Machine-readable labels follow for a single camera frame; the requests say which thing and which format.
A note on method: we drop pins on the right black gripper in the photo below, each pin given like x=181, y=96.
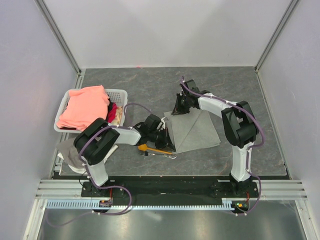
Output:
x=178, y=110

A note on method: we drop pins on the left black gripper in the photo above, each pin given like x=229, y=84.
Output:
x=165, y=139

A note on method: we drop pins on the grey cloth napkin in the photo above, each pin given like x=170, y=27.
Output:
x=192, y=131

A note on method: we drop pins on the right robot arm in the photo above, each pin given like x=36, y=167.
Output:
x=239, y=123

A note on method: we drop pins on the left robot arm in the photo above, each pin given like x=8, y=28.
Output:
x=95, y=142

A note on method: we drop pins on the orange plastic spoon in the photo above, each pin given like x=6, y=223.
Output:
x=144, y=147

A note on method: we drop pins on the beige patterned cloth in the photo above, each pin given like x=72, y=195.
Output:
x=118, y=116

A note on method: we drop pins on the white plastic basket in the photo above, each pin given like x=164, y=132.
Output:
x=118, y=96

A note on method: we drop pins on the dark red cloth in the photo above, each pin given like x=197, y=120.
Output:
x=112, y=110

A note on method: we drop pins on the salmon pink folded cloth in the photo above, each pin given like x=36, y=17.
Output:
x=84, y=107

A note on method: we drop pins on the grey and white cloth pile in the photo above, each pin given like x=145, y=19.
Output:
x=69, y=154

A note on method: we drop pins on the clear-handled metal fork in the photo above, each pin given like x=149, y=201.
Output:
x=146, y=154

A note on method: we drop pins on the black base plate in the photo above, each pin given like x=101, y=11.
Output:
x=211, y=186

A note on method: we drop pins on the blue-grey cable duct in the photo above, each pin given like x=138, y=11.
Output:
x=90, y=204

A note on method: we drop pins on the right aluminium frame post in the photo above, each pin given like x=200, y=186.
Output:
x=276, y=33

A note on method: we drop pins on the aluminium frame post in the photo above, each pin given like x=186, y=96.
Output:
x=276, y=33
x=44, y=9

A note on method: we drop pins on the left aluminium frame post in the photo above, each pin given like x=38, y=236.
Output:
x=44, y=9

